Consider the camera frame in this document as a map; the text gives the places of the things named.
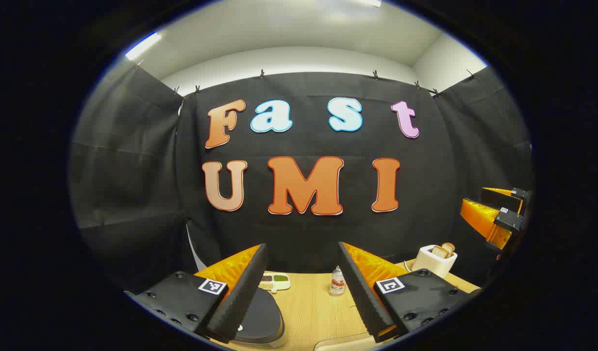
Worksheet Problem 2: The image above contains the dark rice cooker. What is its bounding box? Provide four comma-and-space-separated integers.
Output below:
233, 287, 286, 349

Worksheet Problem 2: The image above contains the small clear bottle red label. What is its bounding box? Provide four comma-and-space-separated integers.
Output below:
329, 266, 346, 296

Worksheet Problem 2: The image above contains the ceiling light panel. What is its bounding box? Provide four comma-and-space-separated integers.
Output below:
125, 32, 162, 61

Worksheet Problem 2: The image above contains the black backdrop cloth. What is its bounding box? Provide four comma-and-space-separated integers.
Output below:
70, 66, 533, 293

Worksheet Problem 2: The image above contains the white divided dish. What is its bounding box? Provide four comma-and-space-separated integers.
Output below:
258, 272, 291, 293

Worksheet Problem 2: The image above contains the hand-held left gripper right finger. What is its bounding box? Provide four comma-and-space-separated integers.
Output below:
338, 241, 482, 343

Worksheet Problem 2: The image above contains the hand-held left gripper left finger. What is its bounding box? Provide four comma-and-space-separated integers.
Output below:
125, 243, 269, 344

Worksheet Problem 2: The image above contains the white toaster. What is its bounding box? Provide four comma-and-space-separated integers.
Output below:
411, 244, 458, 278

